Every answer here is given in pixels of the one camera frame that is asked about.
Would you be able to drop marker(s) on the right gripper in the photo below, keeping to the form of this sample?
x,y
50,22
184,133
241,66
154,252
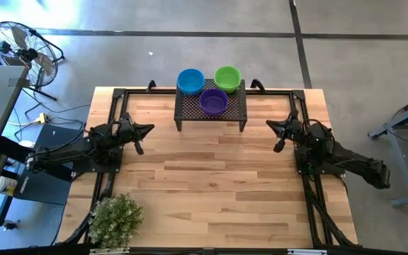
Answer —
x,y
297,139

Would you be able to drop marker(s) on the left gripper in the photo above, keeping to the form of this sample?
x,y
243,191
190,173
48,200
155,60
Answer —
x,y
129,139

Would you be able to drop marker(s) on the blue plastic mini bowl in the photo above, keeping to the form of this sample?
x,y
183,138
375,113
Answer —
x,y
191,80

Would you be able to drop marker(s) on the purple plastic mini bowl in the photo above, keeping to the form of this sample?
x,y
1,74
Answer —
x,y
213,102

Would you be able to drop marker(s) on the green plastic mini bowl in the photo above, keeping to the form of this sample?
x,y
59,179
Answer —
x,y
227,78

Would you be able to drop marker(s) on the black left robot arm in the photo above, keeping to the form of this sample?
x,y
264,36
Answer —
x,y
66,154

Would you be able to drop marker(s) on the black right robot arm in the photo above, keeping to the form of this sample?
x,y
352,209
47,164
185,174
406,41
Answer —
x,y
352,159

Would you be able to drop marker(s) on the black perforated metal rack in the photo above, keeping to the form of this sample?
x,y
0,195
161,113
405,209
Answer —
x,y
190,111

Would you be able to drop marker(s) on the artificial green potted plant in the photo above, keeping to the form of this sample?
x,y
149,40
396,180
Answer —
x,y
115,220

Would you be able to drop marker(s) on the yellow power strip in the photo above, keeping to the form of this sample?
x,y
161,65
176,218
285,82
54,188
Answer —
x,y
42,118

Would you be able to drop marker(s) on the black computer tower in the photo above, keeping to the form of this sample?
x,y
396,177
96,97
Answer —
x,y
44,184

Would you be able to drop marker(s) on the silver metal bar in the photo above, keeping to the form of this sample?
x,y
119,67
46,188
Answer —
x,y
306,252

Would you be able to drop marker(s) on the black floor fan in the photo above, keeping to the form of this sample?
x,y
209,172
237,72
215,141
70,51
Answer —
x,y
27,54

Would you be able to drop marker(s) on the white canister yellow label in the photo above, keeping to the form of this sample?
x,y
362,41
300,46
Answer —
x,y
5,184

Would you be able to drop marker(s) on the black caster wheel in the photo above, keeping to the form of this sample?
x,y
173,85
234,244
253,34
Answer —
x,y
10,225

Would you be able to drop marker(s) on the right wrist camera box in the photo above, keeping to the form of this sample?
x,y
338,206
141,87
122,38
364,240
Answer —
x,y
295,128

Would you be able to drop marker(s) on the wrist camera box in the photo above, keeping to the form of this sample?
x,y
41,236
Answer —
x,y
295,128
125,128

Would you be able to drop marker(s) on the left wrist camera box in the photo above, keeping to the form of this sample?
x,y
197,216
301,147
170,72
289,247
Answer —
x,y
125,128

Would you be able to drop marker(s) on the black aluminium table frame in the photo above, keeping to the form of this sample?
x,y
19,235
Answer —
x,y
136,92

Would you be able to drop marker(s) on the grey metal desk frame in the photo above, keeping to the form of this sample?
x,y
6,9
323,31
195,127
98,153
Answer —
x,y
401,159

